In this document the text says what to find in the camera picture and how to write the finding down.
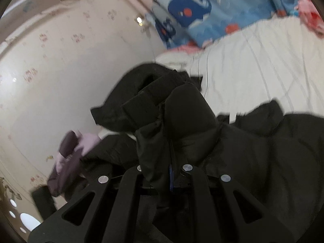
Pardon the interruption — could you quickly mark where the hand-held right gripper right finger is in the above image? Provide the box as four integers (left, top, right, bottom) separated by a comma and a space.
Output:
168, 164, 295, 243

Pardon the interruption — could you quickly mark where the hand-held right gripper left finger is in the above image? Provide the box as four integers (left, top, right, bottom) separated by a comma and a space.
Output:
27, 165, 144, 243

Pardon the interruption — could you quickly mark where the black puffer jacket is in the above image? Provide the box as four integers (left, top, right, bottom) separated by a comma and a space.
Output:
62, 63, 324, 243

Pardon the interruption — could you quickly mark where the purple patterned cloth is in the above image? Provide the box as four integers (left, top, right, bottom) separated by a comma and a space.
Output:
48, 130, 102, 198

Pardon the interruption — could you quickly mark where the plain pink cloth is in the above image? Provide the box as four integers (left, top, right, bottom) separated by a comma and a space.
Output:
168, 44, 204, 55

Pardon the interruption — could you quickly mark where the white striped bed sheet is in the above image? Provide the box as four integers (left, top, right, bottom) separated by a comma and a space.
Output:
154, 15, 324, 123

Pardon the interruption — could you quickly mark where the pink checked cloth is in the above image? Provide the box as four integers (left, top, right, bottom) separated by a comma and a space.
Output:
295, 0, 324, 35

